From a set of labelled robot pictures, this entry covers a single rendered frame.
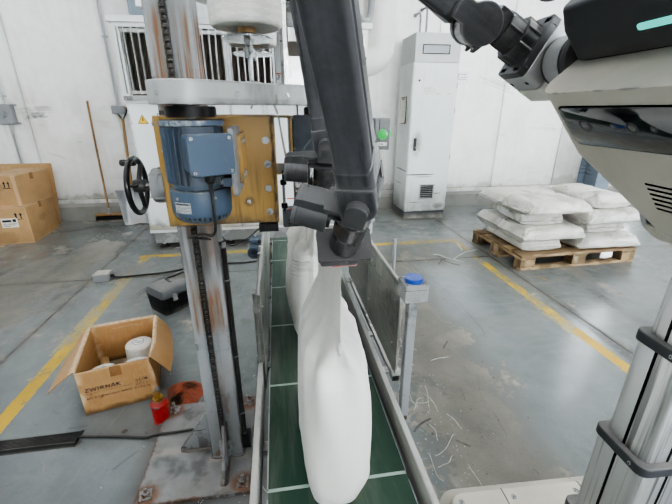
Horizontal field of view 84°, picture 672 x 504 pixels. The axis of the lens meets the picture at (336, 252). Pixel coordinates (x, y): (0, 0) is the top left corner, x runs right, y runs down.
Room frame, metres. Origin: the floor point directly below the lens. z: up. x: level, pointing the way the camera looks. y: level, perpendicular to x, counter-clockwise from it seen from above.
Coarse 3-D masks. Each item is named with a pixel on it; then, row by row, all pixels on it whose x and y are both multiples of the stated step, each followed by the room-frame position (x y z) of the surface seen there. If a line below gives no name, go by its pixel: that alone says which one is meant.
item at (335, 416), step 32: (320, 288) 0.98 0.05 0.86; (320, 320) 0.83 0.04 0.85; (352, 320) 0.88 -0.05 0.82; (320, 352) 0.72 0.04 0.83; (352, 352) 0.71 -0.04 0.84; (320, 384) 0.66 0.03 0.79; (352, 384) 0.67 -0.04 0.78; (320, 416) 0.65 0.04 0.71; (352, 416) 0.66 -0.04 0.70; (320, 448) 0.65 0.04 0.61; (352, 448) 0.66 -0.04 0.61; (320, 480) 0.65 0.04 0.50; (352, 480) 0.66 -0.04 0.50
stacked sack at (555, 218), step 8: (496, 208) 3.64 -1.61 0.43; (504, 208) 3.49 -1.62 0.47; (512, 216) 3.32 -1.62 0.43; (520, 216) 3.22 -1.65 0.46; (536, 216) 3.21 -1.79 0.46; (544, 216) 3.22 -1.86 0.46; (552, 216) 3.22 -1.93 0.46; (560, 216) 3.22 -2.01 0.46; (528, 224) 3.20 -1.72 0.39; (536, 224) 3.20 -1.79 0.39; (544, 224) 3.20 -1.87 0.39
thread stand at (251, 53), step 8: (240, 32) 0.95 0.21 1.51; (248, 32) 0.99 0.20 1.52; (224, 40) 1.00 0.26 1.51; (232, 40) 1.00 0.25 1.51; (240, 40) 1.00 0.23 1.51; (248, 40) 0.96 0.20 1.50; (256, 40) 1.00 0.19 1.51; (264, 40) 1.00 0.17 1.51; (272, 40) 1.00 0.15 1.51; (248, 48) 1.04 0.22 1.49; (256, 48) 1.24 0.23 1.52; (248, 56) 1.11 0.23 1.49; (256, 56) 1.29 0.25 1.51; (264, 56) 1.29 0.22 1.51; (248, 64) 1.12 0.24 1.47
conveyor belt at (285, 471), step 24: (288, 312) 1.68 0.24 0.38; (288, 336) 1.46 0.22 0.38; (288, 360) 1.29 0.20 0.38; (288, 384) 1.14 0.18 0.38; (288, 408) 1.02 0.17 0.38; (288, 432) 0.92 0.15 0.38; (384, 432) 0.92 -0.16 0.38; (288, 456) 0.83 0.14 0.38; (384, 456) 0.83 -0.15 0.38; (288, 480) 0.75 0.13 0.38; (384, 480) 0.75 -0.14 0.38; (408, 480) 0.75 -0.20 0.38
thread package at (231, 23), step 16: (208, 0) 0.95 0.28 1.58; (224, 0) 0.92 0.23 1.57; (240, 0) 0.91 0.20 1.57; (256, 0) 0.92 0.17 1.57; (272, 0) 0.95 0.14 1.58; (208, 16) 0.97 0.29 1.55; (224, 16) 0.92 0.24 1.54; (240, 16) 0.92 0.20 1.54; (256, 16) 0.92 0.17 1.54; (272, 16) 0.95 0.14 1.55; (256, 32) 1.05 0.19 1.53; (272, 32) 1.04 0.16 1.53
